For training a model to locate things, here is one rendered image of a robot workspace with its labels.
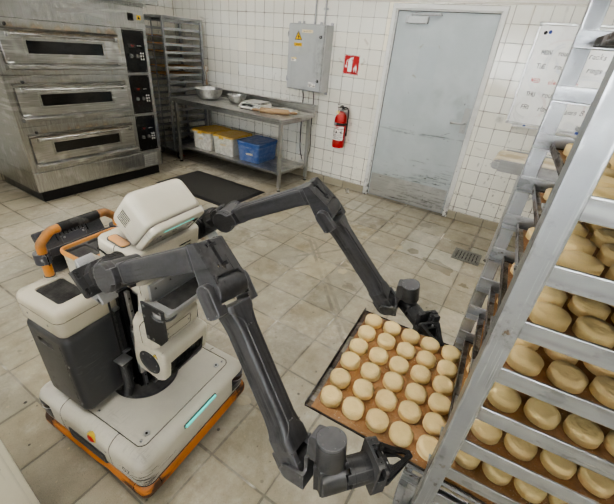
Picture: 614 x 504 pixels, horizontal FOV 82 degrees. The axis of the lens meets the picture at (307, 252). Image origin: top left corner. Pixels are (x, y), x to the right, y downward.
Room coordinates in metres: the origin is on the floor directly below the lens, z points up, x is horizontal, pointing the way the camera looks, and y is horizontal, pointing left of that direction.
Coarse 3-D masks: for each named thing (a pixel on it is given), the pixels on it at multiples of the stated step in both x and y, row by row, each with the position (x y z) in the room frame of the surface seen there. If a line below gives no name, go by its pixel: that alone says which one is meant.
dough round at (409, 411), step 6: (402, 402) 0.54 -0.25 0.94; (408, 402) 0.54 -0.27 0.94; (414, 402) 0.54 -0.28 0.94; (402, 408) 0.52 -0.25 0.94; (408, 408) 0.52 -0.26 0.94; (414, 408) 0.52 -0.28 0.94; (402, 414) 0.51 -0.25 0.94; (408, 414) 0.51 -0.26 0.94; (414, 414) 0.51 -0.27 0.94; (420, 414) 0.51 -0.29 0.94; (408, 420) 0.50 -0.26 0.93; (414, 420) 0.50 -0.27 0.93
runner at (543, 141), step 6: (540, 138) 0.76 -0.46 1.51; (546, 138) 0.76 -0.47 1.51; (552, 138) 0.75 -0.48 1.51; (558, 138) 0.75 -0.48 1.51; (564, 138) 0.75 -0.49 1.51; (570, 138) 0.74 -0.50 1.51; (534, 144) 0.77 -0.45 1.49; (540, 144) 0.76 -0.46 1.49; (546, 144) 0.76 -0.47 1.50; (558, 144) 0.75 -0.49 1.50; (564, 144) 0.74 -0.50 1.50; (540, 150) 0.74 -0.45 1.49; (546, 150) 0.73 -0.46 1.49
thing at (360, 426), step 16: (384, 320) 0.84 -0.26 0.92; (400, 336) 0.78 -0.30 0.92; (368, 352) 0.70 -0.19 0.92; (416, 352) 0.72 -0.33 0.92; (384, 368) 0.65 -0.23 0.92; (432, 368) 0.67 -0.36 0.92; (352, 384) 0.59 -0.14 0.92; (320, 400) 0.53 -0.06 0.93; (368, 400) 0.55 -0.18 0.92; (400, 400) 0.56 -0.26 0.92; (336, 416) 0.50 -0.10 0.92; (368, 432) 0.47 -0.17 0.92; (384, 432) 0.47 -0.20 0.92; (416, 432) 0.48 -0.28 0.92; (416, 464) 0.41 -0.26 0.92; (448, 480) 0.38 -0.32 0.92; (480, 496) 0.36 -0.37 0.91
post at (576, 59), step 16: (592, 0) 0.77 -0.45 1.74; (608, 0) 0.76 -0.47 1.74; (592, 16) 0.76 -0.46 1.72; (576, 64) 0.76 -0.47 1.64; (560, 80) 0.77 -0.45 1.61; (576, 80) 0.76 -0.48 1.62; (560, 112) 0.76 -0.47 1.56; (544, 128) 0.77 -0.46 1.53; (528, 160) 0.77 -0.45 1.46; (512, 208) 0.77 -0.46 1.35; (496, 240) 0.77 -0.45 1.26; (496, 272) 0.76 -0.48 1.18; (480, 304) 0.76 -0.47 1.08; (464, 320) 0.77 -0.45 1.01; (400, 480) 0.77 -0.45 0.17
